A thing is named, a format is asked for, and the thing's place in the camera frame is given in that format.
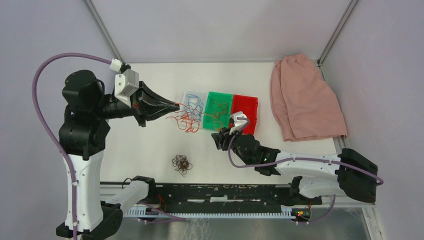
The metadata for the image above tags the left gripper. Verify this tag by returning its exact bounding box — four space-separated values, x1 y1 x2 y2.
93 79 180 126

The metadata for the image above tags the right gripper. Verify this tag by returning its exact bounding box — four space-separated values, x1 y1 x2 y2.
211 123 253 166

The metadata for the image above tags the tan brown cable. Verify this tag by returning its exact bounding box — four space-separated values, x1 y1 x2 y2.
211 99 230 132

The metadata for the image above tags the blue cable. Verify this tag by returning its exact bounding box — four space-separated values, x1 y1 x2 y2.
193 96 205 117
183 94 204 122
182 99 198 120

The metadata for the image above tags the dark brown cable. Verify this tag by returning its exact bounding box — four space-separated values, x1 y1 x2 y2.
171 154 194 178

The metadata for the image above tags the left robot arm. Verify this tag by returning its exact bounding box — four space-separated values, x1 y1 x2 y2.
56 69 180 240

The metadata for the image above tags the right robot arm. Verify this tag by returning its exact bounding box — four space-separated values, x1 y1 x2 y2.
211 128 384 204

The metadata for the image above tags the green plastic bin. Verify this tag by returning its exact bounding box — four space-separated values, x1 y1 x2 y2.
203 91 233 131

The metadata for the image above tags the red plastic bin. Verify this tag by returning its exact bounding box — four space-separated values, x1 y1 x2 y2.
230 94 259 135

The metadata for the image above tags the clear plastic bin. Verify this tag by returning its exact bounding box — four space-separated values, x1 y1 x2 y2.
180 90 209 129

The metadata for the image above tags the pink cloth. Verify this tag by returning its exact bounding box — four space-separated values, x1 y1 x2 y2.
269 53 348 142

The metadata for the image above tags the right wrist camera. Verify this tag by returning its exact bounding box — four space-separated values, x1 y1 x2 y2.
229 111 250 135

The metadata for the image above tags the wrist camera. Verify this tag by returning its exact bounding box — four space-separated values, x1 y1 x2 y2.
114 69 140 107
229 111 250 135

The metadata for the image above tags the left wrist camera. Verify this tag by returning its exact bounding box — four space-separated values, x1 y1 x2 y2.
114 69 140 107

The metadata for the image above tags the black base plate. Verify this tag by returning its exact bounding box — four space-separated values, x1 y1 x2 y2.
142 183 323 214

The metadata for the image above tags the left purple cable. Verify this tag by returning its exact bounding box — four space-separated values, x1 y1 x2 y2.
31 52 188 240

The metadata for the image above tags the white slotted cable duct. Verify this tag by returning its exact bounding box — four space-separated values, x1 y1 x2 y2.
123 205 296 220

